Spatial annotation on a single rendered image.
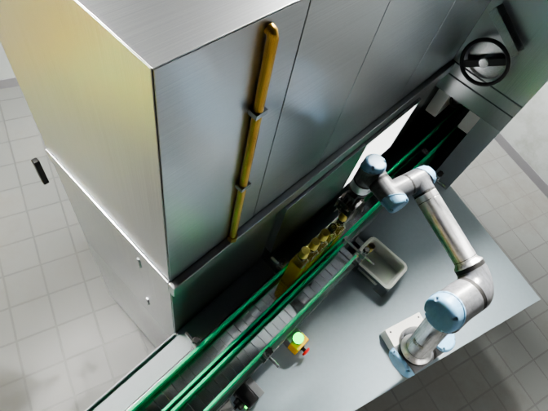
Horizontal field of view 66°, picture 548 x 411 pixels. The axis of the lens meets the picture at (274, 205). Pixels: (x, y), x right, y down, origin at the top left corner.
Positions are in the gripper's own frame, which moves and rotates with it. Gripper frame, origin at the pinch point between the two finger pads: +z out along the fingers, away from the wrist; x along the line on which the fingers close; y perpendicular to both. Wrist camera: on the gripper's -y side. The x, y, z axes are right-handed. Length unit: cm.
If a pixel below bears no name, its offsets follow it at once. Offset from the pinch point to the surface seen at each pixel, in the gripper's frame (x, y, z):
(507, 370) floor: 124, -79, 118
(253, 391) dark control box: 21, 64, 34
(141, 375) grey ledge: -10, 90, 30
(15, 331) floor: -92, 122, 117
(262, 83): -12, 51, -83
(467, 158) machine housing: 18, -90, 17
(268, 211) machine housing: -12.8, 35.2, -21.9
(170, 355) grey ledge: -9, 78, 30
